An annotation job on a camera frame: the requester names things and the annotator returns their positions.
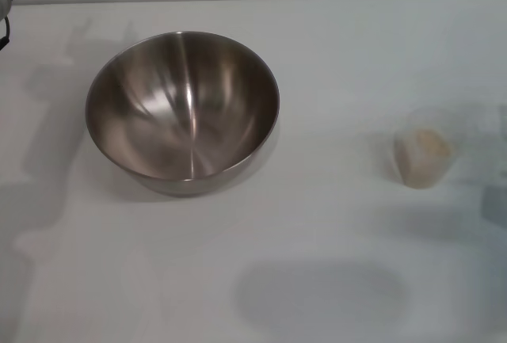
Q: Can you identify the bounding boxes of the stainless steel mixing bowl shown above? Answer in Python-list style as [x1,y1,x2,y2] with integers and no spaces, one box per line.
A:
[85,30,281,197]

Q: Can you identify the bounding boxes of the white uncooked rice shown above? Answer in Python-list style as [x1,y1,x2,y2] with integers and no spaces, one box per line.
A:
[394,128,453,190]

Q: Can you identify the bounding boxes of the clear plastic measuring cup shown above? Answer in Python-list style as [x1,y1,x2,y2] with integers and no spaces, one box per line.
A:
[393,107,469,191]

